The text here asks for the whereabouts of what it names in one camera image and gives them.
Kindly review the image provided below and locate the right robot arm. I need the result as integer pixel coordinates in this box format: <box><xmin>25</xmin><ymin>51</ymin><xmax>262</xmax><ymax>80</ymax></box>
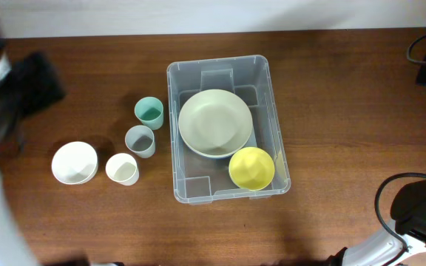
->
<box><xmin>325</xmin><ymin>172</ymin><xmax>426</xmax><ymax>266</ymax></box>

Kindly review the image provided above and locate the grey cup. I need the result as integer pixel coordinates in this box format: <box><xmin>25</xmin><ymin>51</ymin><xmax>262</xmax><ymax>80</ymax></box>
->
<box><xmin>125</xmin><ymin>125</ymin><xmax>155</xmax><ymax>159</ymax></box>

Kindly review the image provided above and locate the clear plastic storage bin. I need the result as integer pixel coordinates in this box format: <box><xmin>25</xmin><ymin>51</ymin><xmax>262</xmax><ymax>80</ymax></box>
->
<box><xmin>166</xmin><ymin>55</ymin><xmax>291</xmax><ymax>205</ymax></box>

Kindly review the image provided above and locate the white bowl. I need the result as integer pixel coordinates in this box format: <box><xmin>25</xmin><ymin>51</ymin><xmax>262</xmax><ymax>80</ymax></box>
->
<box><xmin>51</xmin><ymin>141</ymin><xmax>98</xmax><ymax>185</ymax></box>

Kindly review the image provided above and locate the yellow bowl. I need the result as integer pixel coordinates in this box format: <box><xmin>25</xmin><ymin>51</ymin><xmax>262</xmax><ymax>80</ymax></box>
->
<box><xmin>229</xmin><ymin>147</ymin><xmax>275</xmax><ymax>191</ymax></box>

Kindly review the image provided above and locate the cream cup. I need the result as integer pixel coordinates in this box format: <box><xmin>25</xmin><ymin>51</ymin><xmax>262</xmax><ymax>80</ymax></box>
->
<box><xmin>105</xmin><ymin>153</ymin><xmax>140</xmax><ymax>186</ymax></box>

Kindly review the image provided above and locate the teal green cup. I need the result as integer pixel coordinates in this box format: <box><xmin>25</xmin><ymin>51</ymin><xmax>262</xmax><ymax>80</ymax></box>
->
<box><xmin>134</xmin><ymin>97</ymin><xmax>163</xmax><ymax>130</ymax></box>

